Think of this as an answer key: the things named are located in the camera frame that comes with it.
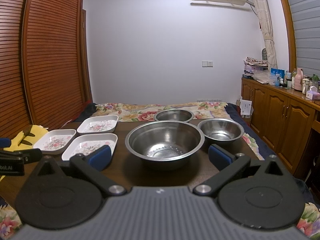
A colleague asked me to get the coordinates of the folded fabric pile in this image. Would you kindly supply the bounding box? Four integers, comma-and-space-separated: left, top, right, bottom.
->
244, 57, 268, 75

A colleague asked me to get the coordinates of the window roller blind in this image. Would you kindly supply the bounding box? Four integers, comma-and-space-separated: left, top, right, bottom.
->
288, 0, 320, 77

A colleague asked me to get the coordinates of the blue box on sideboard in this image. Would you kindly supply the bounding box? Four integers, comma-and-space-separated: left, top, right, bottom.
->
270, 68, 286, 79

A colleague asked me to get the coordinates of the white cardboard box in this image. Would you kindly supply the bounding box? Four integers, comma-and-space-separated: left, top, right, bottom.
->
236, 99, 253, 118

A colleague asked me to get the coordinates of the beige curtain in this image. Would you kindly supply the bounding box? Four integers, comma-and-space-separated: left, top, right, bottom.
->
253, 0, 277, 70

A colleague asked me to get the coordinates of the wooden sideboard cabinet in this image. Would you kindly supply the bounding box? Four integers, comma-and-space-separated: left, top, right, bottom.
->
241, 78, 319, 180

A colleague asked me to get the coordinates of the pink thermos jug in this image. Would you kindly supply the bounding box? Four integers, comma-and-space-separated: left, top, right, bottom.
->
294, 68, 304, 92

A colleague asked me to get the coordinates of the wooden louvered wardrobe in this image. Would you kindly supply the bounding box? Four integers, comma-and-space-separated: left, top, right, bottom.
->
1, 0, 92, 138

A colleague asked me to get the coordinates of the medium steel bowl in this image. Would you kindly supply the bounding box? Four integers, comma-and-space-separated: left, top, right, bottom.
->
197, 118, 245, 144

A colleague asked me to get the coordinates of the yellow plush toy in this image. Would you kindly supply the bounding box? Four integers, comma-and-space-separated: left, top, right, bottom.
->
1, 125, 48, 179

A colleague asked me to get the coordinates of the wall light switch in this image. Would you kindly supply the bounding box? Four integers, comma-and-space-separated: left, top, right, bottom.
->
202, 61, 213, 68

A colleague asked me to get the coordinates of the dark clothing on bed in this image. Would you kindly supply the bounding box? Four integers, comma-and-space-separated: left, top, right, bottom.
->
73, 103, 97, 122

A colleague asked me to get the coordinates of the pink tissue box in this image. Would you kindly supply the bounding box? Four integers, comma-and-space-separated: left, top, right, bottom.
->
306, 86, 320, 101

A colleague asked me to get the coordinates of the floral tray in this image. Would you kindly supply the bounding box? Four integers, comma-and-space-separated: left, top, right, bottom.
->
77, 115, 119, 135
33, 129, 76, 155
61, 133, 118, 161

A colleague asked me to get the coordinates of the floral bed blanket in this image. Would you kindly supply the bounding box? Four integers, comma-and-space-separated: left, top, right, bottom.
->
0, 102, 320, 239

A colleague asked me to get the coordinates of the small steel bowl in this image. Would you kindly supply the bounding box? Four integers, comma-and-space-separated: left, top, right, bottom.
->
153, 109, 194, 122

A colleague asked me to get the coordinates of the large steel colander bowl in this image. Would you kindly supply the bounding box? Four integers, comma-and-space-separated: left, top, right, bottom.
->
125, 121, 205, 163

